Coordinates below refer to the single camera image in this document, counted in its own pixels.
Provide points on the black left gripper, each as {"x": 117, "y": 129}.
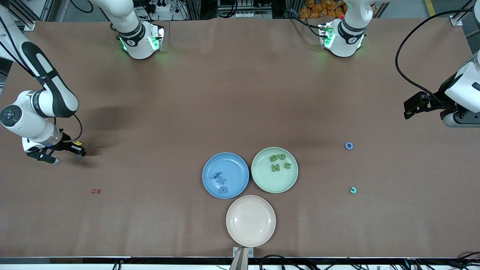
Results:
{"x": 436, "y": 102}

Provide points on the small white power strip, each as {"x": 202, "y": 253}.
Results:
{"x": 243, "y": 15}

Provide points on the black table edge rail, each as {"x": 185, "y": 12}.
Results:
{"x": 150, "y": 260}

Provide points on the green letter J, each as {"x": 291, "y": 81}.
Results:
{"x": 288, "y": 166}

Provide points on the blue letter O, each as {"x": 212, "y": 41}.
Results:
{"x": 346, "y": 146}

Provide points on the beige plate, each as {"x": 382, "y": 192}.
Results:
{"x": 251, "y": 221}

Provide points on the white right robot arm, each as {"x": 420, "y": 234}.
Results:
{"x": 26, "y": 120}

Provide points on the blue letter X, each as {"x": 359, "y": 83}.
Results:
{"x": 221, "y": 180}

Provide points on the aluminium frame profile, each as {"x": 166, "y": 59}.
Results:
{"x": 26, "y": 23}
{"x": 457, "y": 18}

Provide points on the orange snack bags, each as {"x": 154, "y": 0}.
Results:
{"x": 318, "y": 7}

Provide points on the blue plate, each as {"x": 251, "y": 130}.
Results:
{"x": 234, "y": 165}

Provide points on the blue letter G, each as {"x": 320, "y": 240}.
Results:
{"x": 220, "y": 189}

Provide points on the green letter P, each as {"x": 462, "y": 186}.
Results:
{"x": 284, "y": 157}

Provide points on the blue letter E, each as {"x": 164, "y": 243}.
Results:
{"x": 213, "y": 174}

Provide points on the green letter N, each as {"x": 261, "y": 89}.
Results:
{"x": 275, "y": 168}

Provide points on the table cover sheet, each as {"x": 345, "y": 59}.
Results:
{"x": 240, "y": 93}

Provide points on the grey metal camera bracket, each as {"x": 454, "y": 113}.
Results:
{"x": 242, "y": 258}

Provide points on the green plate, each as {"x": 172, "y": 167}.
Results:
{"x": 270, "y": 183}

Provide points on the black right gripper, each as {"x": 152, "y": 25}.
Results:
{"x": 66, "y": 146}

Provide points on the large white power strip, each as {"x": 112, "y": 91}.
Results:
{"x": 161, "y": 6}

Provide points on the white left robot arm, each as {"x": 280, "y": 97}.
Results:
{"x": 347, "y": 41}

